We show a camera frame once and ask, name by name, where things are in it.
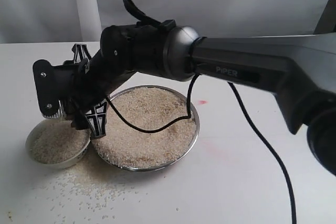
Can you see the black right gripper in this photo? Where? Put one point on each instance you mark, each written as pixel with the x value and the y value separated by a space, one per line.
pixel 124 50

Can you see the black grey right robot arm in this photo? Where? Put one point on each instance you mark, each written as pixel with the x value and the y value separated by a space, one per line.
pixel 298 70

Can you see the rice in steel pan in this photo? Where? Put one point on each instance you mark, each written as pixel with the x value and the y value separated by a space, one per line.
pixel 152 140

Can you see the rice in white bowl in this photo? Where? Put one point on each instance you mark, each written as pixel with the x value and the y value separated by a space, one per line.
pixel 57 142

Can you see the white ceramic bowl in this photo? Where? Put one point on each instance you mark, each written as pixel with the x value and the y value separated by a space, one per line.
pixel 65 162

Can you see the spilled rice on table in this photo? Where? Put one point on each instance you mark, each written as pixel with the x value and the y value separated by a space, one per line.
pixel 89 190

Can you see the stainless steel round pan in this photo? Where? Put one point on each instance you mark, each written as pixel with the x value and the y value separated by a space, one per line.
pixel 197 129

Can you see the white backdrop curtain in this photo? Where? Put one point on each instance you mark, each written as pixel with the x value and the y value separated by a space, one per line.
pixel 83 20

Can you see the dark stand at right edge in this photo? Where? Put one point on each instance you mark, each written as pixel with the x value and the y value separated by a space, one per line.
pixel 326 23

